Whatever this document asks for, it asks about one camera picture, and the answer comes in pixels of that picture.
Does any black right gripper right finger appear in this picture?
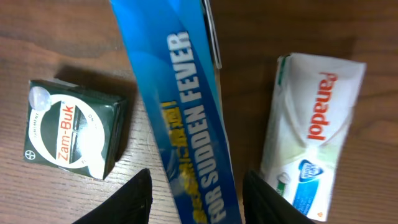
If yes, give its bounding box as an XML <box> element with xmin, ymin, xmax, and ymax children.
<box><xmin>243</xmin><ymin>170</ymin><xmax>315</xmax><ymax>224</ymax></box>

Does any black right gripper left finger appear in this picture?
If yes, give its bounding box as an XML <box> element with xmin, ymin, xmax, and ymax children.
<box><xmin>73</xmin><ymin>168</ymin><xmax>153</xmax><ymax>224</ymax></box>

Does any white Panadol box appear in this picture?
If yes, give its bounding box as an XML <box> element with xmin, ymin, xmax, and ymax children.
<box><xmin>260</xmin><ymin>53</ymin><xmax>366</xmax><ymax>222</ymax></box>

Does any blue Kool Fever box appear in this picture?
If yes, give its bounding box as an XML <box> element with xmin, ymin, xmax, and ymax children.
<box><xmin>111</xmin><ymin>0</ymin><xmax>242</xmax><ymax>223</ymax></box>

